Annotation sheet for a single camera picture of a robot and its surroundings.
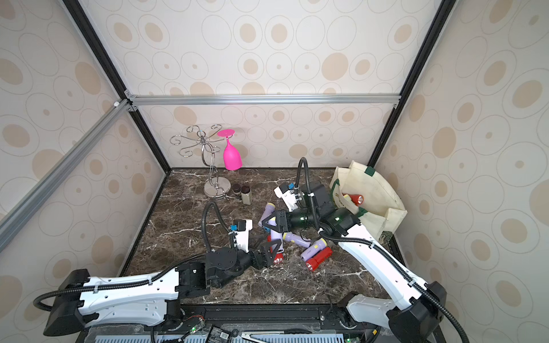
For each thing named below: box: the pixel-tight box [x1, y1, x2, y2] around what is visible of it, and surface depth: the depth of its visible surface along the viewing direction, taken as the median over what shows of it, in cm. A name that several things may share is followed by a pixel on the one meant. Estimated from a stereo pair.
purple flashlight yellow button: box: [300, 237, 328, 263], surface depth 89 cm
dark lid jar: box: [231, 182, 243, 202], surface depth 102 cm
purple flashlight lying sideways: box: [270, 229, 284, 241], surface depth 66 cm
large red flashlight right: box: [305, 247, 334, 273], surface depth 87 cm
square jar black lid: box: [240, 185, 252, 206], surface depth 102 cm
